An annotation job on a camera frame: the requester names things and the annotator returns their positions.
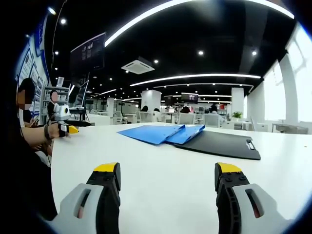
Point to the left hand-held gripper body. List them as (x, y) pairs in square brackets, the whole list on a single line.
[(64, 111)]

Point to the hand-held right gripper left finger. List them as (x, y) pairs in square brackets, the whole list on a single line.
[(107, 202)]

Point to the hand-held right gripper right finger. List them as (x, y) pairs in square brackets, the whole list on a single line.
[(228, 202)]

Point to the black clipboard folder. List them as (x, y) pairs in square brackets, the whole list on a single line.
[(219, 145)]

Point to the blue folder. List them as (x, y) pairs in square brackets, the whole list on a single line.
[(150, 133), (184, 136)]

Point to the person's left hand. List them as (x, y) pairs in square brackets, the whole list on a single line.
[(54, 131)]

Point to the metal shelf rack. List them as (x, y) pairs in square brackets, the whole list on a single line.
[(48, 97)]

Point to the tilted desk monitor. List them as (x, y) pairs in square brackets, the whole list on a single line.
[(81, 93)]

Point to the hanging black display screen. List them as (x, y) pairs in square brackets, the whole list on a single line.
[(87, 56)]

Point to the white table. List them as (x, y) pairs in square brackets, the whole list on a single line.
[(165, 185)]

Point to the person in black clothes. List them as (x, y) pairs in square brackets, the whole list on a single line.
[(22, 180)]

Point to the ceiling air conditioner unit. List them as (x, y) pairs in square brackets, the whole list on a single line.
[(137, 65)]

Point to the green potted plant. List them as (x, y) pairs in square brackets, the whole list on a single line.
[(237, 115)]

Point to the small hanging screen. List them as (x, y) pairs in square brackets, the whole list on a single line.
[(190, 97)]

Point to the blue wall poster board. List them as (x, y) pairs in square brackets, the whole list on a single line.
[(34, 63)]

